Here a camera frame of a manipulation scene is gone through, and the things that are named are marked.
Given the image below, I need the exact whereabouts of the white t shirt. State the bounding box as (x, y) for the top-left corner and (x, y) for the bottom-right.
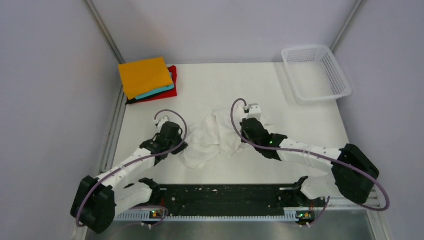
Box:
(181, 109), (248, 169)

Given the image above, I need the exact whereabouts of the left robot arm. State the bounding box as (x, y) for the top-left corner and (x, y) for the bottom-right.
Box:
(70, 120), (188, 234)

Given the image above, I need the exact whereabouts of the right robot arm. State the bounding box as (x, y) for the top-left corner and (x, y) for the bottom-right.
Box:
(240, 118), (380, 206)

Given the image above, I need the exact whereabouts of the red folded t shirt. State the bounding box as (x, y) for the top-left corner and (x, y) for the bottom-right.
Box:
(126, 65), (178, 105)

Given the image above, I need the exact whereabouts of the teal folded t shirt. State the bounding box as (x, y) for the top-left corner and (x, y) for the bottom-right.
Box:
(135, 72), (176, 100)

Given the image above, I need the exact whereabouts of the black folded t shirt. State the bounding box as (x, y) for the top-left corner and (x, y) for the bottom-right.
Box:
(125, 98), (138, 105)

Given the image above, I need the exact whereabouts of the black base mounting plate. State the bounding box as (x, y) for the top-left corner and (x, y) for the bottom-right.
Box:
(145, 184), (325, 217)

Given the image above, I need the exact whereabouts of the orange folded t shirt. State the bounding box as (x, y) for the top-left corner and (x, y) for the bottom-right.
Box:
(118, 57), (173, 99)

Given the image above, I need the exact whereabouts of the white plastic basket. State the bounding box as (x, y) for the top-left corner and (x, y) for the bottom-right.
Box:
(281, 44), (352, 105)

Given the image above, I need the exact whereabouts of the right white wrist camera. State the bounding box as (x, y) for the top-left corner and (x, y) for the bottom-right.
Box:
(243, 103), (263, 122)

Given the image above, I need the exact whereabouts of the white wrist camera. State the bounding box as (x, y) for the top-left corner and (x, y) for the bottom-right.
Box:
(243, 103), (263, 122)
(153, 115), (170, 132)

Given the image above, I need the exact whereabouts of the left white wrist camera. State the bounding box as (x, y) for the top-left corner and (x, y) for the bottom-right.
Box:
(153, 115), (170, 132)

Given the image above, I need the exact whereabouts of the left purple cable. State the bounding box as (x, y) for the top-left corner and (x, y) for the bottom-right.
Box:
(75, 109), (189, 229)

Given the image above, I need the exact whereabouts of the purple cable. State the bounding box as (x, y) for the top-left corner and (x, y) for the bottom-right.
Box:
(230, 98), (391, 229)
(75, 109), (189, 229)

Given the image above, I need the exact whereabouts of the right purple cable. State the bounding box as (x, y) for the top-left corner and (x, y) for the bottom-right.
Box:
(230, 98), (391, 229)

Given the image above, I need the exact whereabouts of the left aluminium frame rail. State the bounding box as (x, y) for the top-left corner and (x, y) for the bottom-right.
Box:
(94, 88), (127, 176)

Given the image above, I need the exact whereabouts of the white slotted cable duct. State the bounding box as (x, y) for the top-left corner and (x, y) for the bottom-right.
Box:
(114, 209), (299, 223)

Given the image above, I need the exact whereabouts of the left corner metal post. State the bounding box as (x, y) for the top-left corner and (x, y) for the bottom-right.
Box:
(83, 0), (125, 64)

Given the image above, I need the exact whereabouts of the corner metal post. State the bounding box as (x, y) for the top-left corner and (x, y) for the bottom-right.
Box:
(330, 0), (367, 54)
(83, 0), (125, 64)

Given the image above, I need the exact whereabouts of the right corner metal post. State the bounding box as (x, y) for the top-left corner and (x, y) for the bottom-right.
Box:
(330, 0), (367, 54)

